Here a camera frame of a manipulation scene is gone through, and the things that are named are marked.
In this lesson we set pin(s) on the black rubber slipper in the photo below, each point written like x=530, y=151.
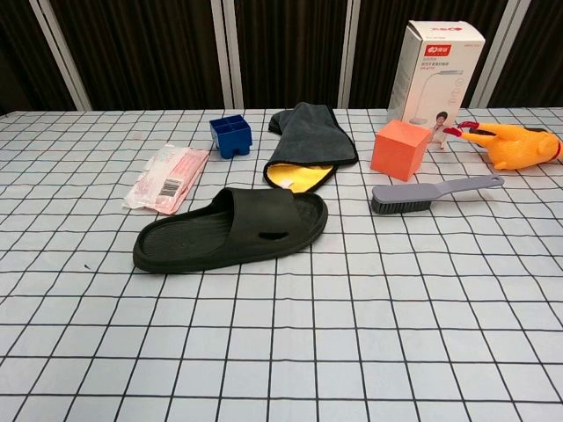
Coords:
x=184, y=246

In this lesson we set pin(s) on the grey cleaning brush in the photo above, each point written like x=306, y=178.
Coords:
x=422, y=191

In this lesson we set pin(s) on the grey and yellow towel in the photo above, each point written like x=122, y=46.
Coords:
x=308, y=140

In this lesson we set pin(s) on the blue plastic compartment block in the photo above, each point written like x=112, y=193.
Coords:
x=233, y=140

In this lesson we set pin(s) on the pink plastic packet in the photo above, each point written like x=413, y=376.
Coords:
x=167, y=180

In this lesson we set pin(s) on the orange cube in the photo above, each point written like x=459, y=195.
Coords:
x=396, y=154

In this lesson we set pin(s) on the checkered tablecloth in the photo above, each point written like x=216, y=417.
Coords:
x=352, y=329

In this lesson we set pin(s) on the white desk lamp box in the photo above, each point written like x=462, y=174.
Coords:
x=440, y=79

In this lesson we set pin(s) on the yellow rubber chicken toy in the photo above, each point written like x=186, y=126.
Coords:
x=514, y=147

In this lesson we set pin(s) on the black folding screen white frame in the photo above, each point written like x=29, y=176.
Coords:
x=154, y=44

